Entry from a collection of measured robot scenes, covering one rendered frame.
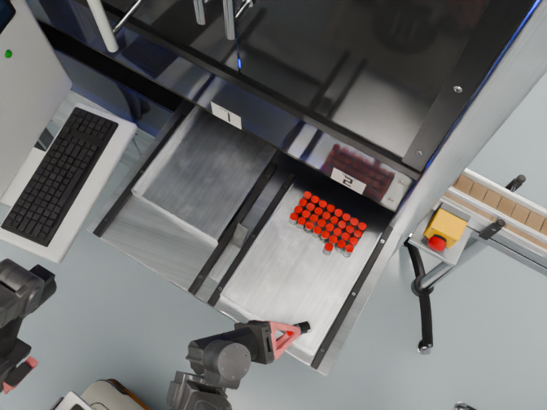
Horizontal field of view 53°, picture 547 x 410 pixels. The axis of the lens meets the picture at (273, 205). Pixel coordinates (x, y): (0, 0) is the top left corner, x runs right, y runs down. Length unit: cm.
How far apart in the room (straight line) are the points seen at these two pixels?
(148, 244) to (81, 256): 101
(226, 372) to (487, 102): 56
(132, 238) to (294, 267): 41
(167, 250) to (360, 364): 110
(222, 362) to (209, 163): 73
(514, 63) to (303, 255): 76
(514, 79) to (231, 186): 82
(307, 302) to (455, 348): 110
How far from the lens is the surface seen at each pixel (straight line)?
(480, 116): 93
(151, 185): 148
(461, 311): 239
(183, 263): 139
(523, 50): 80
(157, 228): 143
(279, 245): 139
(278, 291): 136
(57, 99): 172
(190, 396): 92
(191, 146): 151
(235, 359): 88
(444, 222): 132
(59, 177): 161
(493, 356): 241
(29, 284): 94
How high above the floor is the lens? 222
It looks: 69 degrees down
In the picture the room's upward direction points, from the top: 3 degrees clockwise
